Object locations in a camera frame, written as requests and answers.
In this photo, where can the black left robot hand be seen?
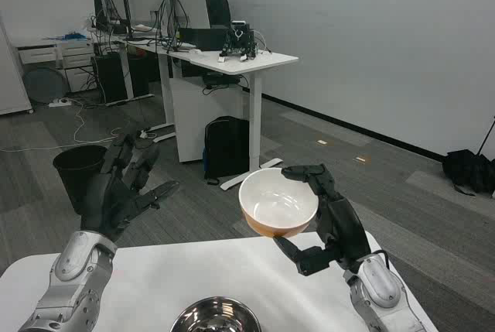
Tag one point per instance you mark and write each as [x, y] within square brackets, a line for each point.
[112, 200]

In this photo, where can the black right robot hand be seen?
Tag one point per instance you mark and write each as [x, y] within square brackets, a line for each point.
[342, 223]

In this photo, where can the white and orange plastic bowl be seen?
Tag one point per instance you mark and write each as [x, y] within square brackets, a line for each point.
[270, 204]

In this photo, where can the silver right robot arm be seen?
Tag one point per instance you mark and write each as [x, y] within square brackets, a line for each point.
[379, 281]

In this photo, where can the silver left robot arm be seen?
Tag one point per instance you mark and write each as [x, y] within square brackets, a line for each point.
[73, 258]

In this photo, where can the shiny steel bowl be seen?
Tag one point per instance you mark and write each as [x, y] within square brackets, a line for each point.
[216, 314]

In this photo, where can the black trash bin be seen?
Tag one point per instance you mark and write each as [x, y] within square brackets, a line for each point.
[77, 171]

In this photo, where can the black floor power strip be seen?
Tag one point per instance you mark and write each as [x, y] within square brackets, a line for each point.
[145, 134]

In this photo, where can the white power strip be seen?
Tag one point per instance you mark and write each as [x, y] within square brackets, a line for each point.
[60, 102]

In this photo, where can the black computer tower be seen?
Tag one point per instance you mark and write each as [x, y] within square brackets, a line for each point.
[110, 78]

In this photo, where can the white desk with black tower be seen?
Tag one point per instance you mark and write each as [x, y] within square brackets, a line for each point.
[127, 76]

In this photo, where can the black backpack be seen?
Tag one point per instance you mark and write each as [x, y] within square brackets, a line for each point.
[226, 146]

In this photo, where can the black folded umbrella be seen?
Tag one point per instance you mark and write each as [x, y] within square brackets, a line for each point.
[464, 169]

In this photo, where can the white drawer cabinet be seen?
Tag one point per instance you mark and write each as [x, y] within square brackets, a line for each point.
[75, 53]

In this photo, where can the white tall cabinet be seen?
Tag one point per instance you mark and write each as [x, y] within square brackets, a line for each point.
[11, 84]

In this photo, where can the black under-desk power adapter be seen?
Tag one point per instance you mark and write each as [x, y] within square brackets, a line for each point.
[220, 79]

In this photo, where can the white standing desk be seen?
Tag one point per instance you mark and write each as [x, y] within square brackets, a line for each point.
[216, 62]

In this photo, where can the black computer box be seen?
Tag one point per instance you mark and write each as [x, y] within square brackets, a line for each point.
[201, 38]

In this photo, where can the small black robot device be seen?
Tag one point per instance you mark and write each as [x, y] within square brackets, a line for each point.
[239, 40]

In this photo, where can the black office chair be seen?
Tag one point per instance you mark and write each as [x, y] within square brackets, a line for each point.
[218, 7]

